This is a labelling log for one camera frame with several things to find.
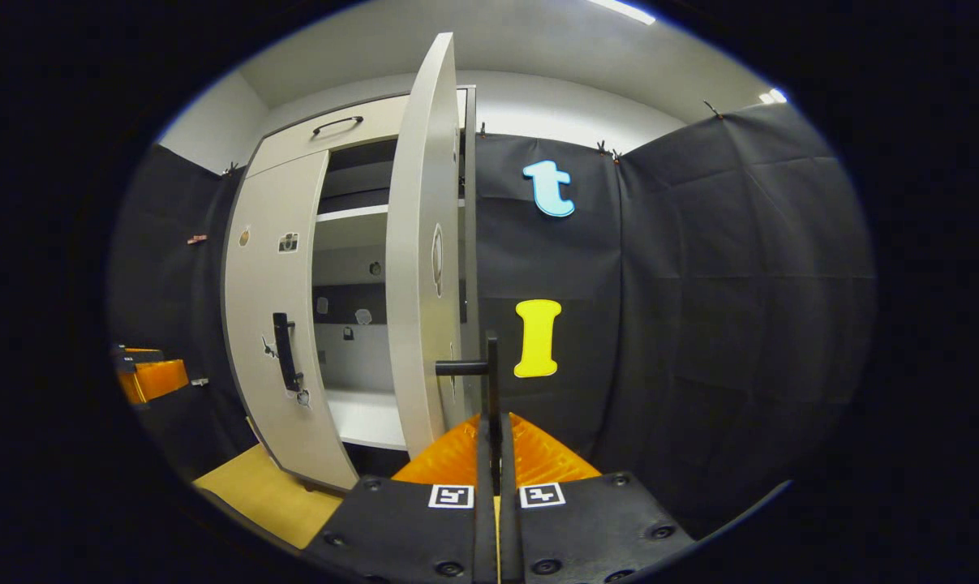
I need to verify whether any white cabinet shelf board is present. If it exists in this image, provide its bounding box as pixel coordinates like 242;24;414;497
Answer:
316;203;390;225

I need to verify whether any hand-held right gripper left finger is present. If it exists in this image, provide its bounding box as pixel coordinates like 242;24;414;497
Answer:
301;412;500;584

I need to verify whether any black backdrop cloth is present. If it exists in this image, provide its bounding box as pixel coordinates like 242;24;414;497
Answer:
108;101;878;540

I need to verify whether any black door handle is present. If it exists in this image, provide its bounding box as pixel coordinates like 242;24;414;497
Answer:
272;311;305;395
435;330;501;439

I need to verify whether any long ceiling light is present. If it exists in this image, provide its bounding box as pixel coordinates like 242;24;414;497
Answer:
586;0;657;26

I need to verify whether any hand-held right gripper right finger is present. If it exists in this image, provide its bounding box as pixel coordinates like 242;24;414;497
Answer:
497;412;697;584

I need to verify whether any beige cabinet drawer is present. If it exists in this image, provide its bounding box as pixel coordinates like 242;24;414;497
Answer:
246;88;467;179

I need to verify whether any white cabinet bottom board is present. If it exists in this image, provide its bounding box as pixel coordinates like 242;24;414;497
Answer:
324;387;410;452

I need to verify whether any grey double-door shoe cabinet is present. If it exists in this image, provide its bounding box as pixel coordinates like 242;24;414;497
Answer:
220;32;480;494

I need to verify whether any black drawer handle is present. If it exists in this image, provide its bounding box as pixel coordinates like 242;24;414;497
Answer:
311;115;366;137

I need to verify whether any beige cabinet door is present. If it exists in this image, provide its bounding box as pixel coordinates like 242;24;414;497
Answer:
223;150;360;492
385;32;467;460

